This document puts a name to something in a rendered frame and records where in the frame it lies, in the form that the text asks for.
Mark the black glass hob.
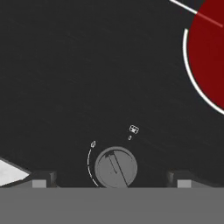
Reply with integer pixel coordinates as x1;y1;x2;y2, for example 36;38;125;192
0;0;224;189

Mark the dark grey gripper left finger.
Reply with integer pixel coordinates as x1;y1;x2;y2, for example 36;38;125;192
15;170;61;189

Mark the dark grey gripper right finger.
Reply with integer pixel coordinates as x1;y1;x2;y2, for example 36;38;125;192
164;170;218;189

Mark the grey round stove knob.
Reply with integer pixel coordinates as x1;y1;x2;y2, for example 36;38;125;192
94;146;138;189

